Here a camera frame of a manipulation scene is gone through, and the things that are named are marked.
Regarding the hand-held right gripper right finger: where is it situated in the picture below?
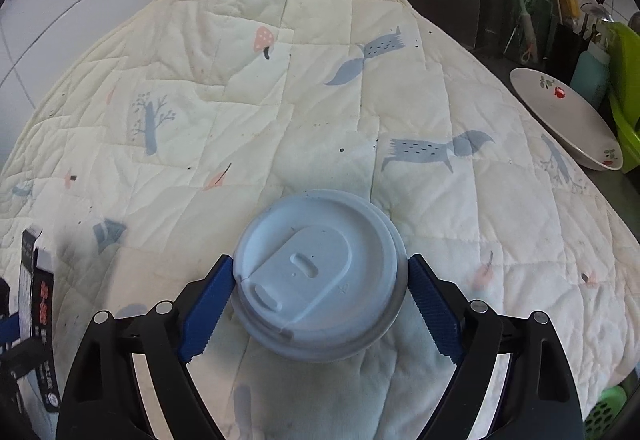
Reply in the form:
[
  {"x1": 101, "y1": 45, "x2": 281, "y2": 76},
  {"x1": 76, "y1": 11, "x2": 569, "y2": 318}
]
[{"x1": 407, "y1": 253, "x2": 586, "y2": 440}]

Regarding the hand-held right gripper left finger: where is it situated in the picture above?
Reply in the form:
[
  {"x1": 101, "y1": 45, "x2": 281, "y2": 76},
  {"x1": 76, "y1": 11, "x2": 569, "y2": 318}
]
[{"x1": 55, "y1": 254, "x2": 236, "y2": 440}]

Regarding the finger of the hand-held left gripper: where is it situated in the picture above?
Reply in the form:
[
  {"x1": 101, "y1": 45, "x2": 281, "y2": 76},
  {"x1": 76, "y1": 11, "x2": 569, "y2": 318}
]
[{"x1": 0, "y1": 313, "x2": 21, "y2": 349}]

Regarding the white paper cup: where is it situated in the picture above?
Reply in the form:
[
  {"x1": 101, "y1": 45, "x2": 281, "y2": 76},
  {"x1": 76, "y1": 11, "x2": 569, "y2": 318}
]
[{"x1": 231, "y1": 190, "x2": 408, "y2": 363}]

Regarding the green perforated plastic basket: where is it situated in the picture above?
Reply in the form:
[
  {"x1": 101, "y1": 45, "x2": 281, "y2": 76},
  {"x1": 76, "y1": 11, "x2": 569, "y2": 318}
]
[{"x1": 582, "y1": 384, "x2": 630, "y2": 440}]

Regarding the white flower print bowl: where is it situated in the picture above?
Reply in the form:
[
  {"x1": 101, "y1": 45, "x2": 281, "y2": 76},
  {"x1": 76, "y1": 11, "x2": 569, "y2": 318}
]
[{"x1": 509, "y1": 68, "x2": 624, "y2": 171}]

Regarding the cream quilted printed blanket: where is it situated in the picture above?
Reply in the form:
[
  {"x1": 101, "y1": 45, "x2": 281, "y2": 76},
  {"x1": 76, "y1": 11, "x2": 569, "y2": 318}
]
[{"x1": 0, "y1": 0, "x2": 640, "y2": 440}]

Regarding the teal plastic container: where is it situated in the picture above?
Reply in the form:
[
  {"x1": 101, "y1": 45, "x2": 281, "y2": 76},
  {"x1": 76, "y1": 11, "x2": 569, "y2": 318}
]
[{"x1": 570, "y1": 41, "x2": 612, "y2": 111}]

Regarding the black utensil holder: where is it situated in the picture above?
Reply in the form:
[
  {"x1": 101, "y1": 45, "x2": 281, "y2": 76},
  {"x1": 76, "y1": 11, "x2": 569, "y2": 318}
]
[{"x1": 544, "y1": 22, "x2": 589, "y2": 83}]

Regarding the green glass jar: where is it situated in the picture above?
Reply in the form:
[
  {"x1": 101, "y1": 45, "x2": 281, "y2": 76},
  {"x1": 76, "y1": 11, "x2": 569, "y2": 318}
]
[{"x1": 504, "y1": 0, "x2": 554, "y2": 65}]

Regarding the green plastic dish rack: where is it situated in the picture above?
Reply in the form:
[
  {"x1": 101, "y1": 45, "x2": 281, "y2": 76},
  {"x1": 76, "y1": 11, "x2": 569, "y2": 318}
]
[{"x1": 606, "y1": 22, "x2": 640, "y2": 147}]

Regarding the metal spoon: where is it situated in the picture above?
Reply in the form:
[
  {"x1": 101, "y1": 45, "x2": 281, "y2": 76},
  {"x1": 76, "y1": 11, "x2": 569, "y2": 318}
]
[{"x1": 581, "y1": 2, "x2": 615, "y2": 38}]

